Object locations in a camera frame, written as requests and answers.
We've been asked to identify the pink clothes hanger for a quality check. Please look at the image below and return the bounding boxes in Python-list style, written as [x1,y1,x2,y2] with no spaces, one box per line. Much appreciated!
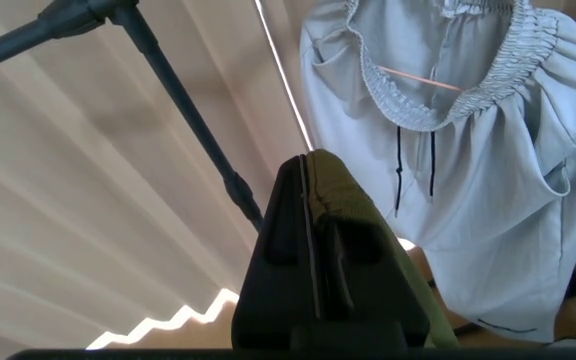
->
[376,64,465,94]

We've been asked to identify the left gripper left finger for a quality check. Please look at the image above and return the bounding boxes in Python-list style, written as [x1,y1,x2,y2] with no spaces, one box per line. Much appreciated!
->
[230,154,323,351]

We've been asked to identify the pale grey shorts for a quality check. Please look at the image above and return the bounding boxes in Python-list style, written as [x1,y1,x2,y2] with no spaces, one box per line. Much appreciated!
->
[298,0,576,345]

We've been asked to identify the green garment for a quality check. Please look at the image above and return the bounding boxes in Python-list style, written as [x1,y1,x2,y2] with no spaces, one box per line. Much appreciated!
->
[304,148,462,350]

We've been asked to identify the beige curtain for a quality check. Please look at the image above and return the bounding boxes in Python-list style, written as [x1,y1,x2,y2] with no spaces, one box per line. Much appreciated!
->
[0,0,576,351]

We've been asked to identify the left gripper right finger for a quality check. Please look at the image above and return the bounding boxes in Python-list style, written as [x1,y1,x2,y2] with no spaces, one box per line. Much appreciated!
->
[317,218,432,351]

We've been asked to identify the black clothes rack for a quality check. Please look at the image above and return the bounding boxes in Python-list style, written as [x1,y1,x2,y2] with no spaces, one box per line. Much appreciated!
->
[0,0,266,235]

